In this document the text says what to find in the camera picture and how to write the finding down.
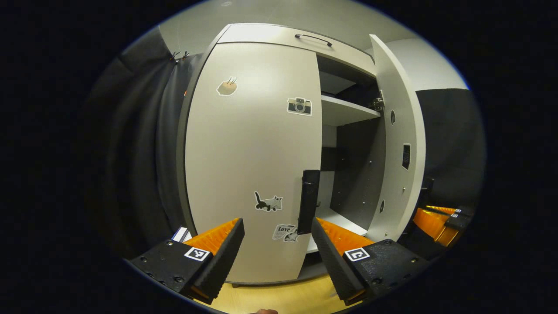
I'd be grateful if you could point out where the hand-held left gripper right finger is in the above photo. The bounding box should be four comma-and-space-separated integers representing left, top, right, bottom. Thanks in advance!
311, 217, 430, 306

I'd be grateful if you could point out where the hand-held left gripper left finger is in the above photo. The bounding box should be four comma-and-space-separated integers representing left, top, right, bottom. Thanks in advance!
124, 218, 245, 305

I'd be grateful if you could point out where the white double-door shoe cabinet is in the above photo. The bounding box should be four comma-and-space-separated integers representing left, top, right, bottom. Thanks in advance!
177, 23, 386, 286

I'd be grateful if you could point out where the cabinet door with headphone sticker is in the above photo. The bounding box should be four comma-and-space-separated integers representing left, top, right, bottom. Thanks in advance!
365, 34, 426, 242

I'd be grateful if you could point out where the cabinet door with camera sticker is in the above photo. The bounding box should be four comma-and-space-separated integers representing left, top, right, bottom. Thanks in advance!
185, 42, 322, 284

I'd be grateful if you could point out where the white cabinet shelf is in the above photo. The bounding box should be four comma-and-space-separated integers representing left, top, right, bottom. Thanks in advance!
321, 94, 381, 127

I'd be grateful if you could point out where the white cabinet drawer front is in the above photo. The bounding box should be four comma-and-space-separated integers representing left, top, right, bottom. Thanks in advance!
217, 23, 378, 78

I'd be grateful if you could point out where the black backdrop cloth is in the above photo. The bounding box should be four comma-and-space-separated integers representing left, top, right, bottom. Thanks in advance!
416, 89, 487, 210
85, 26, 205, 258

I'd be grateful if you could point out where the black curved drawer handle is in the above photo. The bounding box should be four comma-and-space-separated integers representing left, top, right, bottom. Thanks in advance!
295, 34, 333, 47

